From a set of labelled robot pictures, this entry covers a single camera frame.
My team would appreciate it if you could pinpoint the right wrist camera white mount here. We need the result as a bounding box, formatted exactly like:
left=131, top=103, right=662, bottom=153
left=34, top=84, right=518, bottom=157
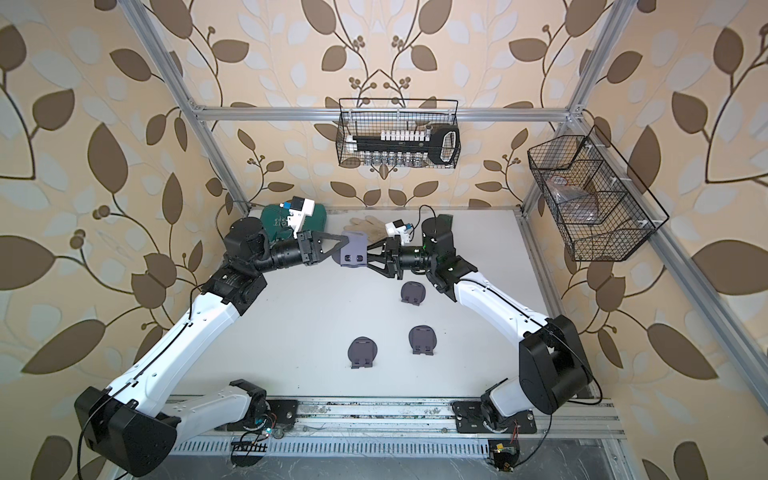
left=385, top=219, right=413, bottom=239

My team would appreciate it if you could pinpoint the black wire basket centre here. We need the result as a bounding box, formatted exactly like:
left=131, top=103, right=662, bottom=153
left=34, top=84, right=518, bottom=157
left=335, top=96, right=461, bottom=170

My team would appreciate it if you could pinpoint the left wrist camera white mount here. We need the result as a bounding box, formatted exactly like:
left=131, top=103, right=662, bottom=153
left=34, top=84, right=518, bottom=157
left=281, top=196, right=316, bottom=236

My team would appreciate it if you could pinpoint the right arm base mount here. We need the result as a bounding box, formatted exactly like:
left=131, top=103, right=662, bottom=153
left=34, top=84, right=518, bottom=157
left=451, top=400, right=538, bottom=435

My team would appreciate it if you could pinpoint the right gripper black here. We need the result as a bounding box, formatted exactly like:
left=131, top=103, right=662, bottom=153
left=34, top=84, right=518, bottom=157
left=360, top=236, right=438, bottom=280

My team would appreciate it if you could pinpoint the plastic bag in basket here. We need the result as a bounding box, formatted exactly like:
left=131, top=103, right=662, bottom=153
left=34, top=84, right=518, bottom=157
left=547, top=175, right=599, bottom=224

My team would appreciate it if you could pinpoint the green black hand tool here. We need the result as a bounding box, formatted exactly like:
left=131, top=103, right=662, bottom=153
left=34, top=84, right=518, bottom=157
left=437, top=214, right=453, bottom=227

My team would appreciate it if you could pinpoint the black wire basket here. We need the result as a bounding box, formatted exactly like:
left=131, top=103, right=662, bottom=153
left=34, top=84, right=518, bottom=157
left=527, top=126, right=670, bottom=262
left=335, top=96, right=461, bottom=170

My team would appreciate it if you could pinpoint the black wire basket right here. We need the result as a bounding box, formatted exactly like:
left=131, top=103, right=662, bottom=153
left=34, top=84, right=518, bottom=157
left=527, top=126, right=670, bottom=262

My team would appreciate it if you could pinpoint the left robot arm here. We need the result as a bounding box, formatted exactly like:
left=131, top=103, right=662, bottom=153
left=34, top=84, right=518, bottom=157
left=74, top=217, right=349, bottom=477

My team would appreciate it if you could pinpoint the socket set in basket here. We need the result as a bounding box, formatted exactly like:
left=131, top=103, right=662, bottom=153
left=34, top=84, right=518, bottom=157
left=336, top=125, right=461, bottom=168

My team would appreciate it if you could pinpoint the green plastic tool case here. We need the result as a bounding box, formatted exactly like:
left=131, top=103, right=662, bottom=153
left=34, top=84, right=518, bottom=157
left=260, top=204, right=327, bottom=242

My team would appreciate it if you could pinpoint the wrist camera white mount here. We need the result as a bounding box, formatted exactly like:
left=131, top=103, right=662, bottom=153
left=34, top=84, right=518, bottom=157
left=281, top=196, right=316, bottom=236
left=385, top=219, right=413, bottom=239

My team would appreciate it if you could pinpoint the aluminium front rail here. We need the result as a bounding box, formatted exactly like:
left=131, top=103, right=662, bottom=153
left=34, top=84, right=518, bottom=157
left=127, top=395, right=626, bottom=440

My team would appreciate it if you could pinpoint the aluminium frame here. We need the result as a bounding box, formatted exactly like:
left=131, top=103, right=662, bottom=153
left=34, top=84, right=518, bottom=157
left=119, top=1, right=767, bottom=406

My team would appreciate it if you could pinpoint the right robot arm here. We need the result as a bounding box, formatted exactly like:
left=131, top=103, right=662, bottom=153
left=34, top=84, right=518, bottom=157
left=367, top=215, right=594, bottom=418

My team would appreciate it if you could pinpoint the white work glove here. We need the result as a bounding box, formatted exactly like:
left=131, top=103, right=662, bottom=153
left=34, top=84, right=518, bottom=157
left=344, top=215, right=387, bottom=239

